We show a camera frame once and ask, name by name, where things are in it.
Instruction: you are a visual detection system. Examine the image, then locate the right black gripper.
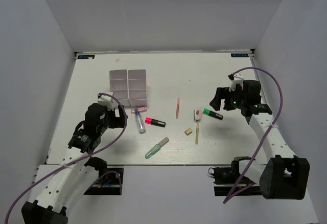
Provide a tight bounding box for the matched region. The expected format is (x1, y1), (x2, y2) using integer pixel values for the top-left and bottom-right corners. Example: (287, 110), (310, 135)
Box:
(209, 85), (247, 111)

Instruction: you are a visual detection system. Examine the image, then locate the blue cap clear glue bottle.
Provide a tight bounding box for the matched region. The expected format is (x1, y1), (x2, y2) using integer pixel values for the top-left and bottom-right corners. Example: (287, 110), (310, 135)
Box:
(134, 108), (146, 134)

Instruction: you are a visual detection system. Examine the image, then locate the pink correction tape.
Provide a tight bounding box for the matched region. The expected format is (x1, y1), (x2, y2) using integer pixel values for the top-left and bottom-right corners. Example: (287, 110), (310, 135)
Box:
(131, 106), (147, 114)

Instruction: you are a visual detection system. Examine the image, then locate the green cap black highlighter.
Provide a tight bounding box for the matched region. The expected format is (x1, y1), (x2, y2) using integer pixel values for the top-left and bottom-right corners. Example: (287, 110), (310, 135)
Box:
(202, 108), (223, 120)

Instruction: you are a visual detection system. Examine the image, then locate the pink cap black highlighter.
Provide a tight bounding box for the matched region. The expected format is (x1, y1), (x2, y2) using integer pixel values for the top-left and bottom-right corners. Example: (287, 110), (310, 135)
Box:
(145, 117), (166, 127)

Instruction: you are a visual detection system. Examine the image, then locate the pink white mini stapler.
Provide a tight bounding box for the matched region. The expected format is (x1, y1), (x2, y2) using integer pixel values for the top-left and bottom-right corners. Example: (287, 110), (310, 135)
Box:
(193, 109), (202, 122)

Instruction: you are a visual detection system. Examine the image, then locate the green correction tape cap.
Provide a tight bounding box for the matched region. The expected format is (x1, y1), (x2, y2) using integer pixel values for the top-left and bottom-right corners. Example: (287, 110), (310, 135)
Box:
(145, 144), (161, 159)

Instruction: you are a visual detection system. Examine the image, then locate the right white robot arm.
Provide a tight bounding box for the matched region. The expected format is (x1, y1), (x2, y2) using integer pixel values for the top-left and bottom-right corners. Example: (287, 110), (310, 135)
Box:
(208, 80), (310, 200)

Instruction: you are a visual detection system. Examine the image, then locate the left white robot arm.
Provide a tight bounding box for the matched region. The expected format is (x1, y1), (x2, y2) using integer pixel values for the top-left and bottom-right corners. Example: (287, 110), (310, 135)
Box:
(21, 101), (128, 223)

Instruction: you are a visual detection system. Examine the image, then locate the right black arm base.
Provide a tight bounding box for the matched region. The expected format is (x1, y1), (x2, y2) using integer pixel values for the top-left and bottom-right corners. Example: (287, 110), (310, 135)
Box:
(208, 156), (262, 196)

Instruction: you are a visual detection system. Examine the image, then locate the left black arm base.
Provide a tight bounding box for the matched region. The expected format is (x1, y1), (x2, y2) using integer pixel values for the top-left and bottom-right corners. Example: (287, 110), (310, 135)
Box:
(84, 166), (124, 196)

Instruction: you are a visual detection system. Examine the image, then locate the right blue table label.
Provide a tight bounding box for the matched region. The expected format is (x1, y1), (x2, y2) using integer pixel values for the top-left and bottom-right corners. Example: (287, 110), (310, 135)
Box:
(230, 53), (249, 58)

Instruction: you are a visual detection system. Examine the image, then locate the blue table label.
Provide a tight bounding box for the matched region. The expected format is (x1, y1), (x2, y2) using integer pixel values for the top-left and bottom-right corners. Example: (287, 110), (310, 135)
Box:
(77, 55), (95, 59)
(230, 53), (249, 58)

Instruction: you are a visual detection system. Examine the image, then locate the yellow highlighter pen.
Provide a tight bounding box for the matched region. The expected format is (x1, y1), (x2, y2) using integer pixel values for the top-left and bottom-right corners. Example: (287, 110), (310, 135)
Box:
(195, 121), (200, 145)

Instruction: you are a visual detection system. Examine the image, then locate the orange highlighter pen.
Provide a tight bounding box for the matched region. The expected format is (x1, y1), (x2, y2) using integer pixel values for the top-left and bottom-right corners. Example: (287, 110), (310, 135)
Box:
(175, 98), (180, 119)

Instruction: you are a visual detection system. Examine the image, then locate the left white compartment organizer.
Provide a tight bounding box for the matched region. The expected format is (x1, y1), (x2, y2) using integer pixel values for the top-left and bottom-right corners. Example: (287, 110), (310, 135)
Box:
(109, 70), (130, 106)

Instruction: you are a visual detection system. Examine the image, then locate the white compartment organizer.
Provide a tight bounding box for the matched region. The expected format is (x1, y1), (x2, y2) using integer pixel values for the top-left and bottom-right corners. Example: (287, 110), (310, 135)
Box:
(109, 70), (130, 106)
(128, 69), (147, 107)

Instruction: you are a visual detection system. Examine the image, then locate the right white compartment organizer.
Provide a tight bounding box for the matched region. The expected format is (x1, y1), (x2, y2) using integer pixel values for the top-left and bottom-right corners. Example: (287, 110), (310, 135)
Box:
(128, 69), (147, 107)

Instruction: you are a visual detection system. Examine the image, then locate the small tan eraser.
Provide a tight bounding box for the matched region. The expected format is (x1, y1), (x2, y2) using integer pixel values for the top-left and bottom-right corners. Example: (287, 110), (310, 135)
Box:
(184, 128), (192, 136)

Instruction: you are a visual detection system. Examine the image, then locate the left blue table label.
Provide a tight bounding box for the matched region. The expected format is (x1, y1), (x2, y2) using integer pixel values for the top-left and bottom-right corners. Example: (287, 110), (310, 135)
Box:
(77, 55), (95, 59)

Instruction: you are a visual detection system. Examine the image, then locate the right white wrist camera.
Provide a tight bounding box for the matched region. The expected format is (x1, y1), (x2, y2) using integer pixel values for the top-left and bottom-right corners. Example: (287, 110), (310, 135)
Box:
(228, 73), (244, 92)

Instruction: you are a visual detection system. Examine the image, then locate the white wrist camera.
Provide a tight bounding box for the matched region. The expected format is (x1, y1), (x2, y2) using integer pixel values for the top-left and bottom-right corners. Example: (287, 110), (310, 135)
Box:
(228, 73), (244, 92)
(97, 92), (114, 110)

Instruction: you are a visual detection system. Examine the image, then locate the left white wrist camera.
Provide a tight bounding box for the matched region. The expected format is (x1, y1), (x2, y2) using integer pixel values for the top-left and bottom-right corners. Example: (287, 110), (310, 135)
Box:
(97, 92), (114, 110)

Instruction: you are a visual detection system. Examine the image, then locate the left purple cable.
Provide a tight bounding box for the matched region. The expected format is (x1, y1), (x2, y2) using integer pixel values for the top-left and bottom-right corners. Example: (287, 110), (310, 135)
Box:
(4, 92), (128, 224)

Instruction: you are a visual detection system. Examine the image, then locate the purple cable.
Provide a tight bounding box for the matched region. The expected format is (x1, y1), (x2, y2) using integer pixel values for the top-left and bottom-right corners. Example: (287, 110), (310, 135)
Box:
(223, 66), (283, 205)
(4, 92), (128, 224)

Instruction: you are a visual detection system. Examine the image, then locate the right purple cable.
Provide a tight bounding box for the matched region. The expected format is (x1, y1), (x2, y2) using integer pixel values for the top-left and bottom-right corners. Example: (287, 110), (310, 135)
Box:
(223, 66), (283, 205)

